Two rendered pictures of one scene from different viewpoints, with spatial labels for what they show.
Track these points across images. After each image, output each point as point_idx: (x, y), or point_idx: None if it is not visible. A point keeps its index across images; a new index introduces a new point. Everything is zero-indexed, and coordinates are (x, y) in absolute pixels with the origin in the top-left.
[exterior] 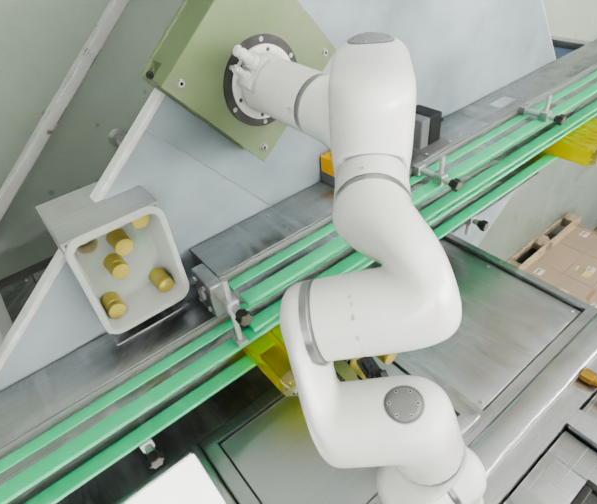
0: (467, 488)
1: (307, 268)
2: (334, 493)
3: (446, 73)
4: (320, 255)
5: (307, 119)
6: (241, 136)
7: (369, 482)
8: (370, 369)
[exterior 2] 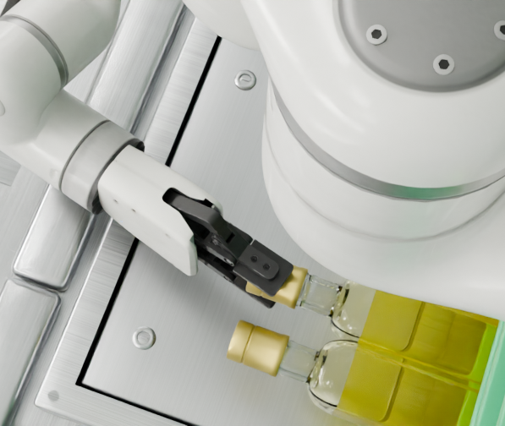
0: None
1: None
2: (238, 128)
3: None
4: None
5: None
6: None
7: (189, 173)
8: (251, 251)
